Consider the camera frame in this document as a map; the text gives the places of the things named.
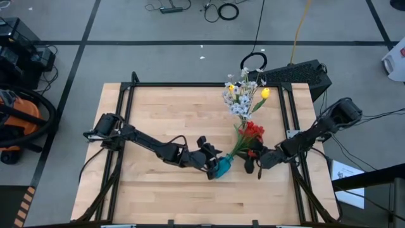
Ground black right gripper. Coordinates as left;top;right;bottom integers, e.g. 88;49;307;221
245;139;285;174

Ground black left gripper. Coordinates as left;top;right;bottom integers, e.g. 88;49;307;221
186;136;222;181

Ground blue cut glass vase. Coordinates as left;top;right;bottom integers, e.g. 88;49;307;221
215;154;235;179

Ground red artificial flower bunch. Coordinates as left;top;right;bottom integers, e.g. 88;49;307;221
229;121;266;159

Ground white artificial flower bunch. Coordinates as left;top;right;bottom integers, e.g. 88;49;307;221
226;66;268;96
221;85;256;121

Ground black perforated computer case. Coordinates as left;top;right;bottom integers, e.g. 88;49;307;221
248;59;333;103

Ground white paper sheet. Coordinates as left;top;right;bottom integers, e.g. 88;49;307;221
330;160;365;210

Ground black metal bar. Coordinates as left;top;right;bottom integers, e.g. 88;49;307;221
332;163;405;191

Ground black power strip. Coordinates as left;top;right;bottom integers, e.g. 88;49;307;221
159;6;184;15

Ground white plastic device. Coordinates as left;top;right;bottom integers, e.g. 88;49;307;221
381;44;405;84

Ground orange vacuum cleaner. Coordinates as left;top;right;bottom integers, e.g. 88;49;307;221
0;88;44;165

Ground black round base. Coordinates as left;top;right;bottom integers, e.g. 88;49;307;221
389;0;405;12

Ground black equipment boxes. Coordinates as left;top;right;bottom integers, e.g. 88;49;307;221
0;17;57;91

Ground black metal table frame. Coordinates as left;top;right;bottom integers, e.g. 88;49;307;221
71;71;343;226

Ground black cable with loop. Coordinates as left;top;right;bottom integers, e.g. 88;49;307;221
240;0;268;75

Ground yellow hanging cable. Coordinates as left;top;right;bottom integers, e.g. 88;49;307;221
290;0;314;66

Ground coiled black cable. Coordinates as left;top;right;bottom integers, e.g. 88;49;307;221
217;3;240;22

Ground grey metal post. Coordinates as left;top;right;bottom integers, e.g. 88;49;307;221
389;177;405;228

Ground black vacuum hose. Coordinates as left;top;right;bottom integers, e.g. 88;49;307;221
0;84;58;148

